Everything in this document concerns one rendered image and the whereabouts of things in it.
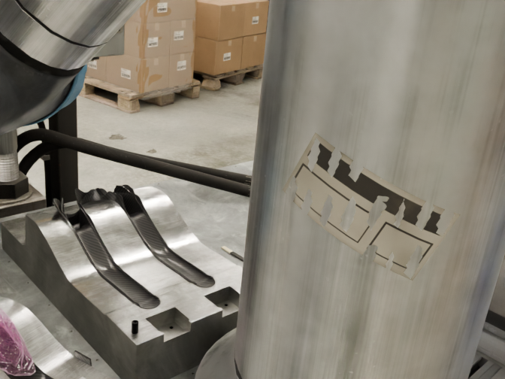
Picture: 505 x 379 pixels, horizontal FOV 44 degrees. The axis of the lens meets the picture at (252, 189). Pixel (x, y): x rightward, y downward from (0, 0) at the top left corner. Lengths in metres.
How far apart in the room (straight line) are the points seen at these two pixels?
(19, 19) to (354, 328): 0.26
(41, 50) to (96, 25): 0.03
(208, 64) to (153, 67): 0.84
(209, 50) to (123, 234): 4.48
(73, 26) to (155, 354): 0.64
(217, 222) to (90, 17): 1.09
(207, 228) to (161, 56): 3.59
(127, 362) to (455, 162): 0.81
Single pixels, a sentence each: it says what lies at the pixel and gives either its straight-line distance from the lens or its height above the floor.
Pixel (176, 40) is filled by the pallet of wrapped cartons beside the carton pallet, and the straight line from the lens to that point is 4.99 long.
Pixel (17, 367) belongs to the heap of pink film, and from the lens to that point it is 0.91.
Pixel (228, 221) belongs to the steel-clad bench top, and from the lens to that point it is 1.43.
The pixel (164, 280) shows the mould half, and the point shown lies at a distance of 1.04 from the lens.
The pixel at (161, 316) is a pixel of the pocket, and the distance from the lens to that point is 0.96.
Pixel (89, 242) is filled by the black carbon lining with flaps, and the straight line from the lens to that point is 1.11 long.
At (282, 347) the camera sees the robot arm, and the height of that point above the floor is 1.32.
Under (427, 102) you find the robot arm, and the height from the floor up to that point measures 1.41.
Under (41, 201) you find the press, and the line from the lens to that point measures 1.57.
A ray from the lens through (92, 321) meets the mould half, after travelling 1.01.
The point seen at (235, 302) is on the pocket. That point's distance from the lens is 1.03.
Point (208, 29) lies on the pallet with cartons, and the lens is 5.52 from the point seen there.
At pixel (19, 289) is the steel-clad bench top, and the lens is 1.19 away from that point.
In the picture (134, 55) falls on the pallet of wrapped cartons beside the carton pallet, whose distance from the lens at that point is 4.82.
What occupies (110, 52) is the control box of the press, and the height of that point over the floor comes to 1.08.
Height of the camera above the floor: 1.45
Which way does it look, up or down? 24 degrees down
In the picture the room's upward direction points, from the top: 6 degrees clockwise
